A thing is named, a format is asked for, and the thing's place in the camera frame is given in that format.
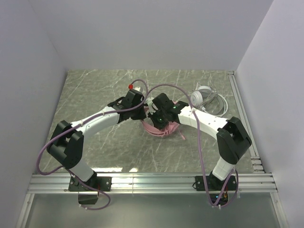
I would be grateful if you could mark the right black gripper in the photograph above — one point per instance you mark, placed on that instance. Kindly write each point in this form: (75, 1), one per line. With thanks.
(155, 121)

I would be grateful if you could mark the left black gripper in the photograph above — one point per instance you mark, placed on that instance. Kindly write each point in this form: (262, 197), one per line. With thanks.
(140, 115)

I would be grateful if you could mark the pink headset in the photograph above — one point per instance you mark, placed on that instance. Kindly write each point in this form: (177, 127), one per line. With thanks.
(169, 129)

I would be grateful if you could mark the white headset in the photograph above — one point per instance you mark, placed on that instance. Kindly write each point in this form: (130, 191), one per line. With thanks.
(204, 95)

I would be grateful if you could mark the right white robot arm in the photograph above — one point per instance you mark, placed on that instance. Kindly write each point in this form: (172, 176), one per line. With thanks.
(232, 138)

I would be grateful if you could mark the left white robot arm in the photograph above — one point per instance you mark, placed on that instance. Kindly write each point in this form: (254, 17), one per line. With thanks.
(68, 149)

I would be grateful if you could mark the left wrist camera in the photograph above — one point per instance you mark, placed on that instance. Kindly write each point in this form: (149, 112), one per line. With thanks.
(135, 89)

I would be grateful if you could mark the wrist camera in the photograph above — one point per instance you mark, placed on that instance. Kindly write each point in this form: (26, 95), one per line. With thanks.
(150, 105)
(135, 89)

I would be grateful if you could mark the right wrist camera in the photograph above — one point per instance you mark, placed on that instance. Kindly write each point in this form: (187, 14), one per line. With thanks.
(150, 105)

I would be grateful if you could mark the right side aluminium rail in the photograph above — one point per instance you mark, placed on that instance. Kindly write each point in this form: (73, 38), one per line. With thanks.
(255, 158)

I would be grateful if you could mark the aluminium rail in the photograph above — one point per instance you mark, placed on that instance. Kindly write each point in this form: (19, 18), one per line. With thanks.
(255, 158)
(149, 183)

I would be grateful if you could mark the front aluminium rail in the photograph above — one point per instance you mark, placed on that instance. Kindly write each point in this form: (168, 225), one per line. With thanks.
(149, 183)

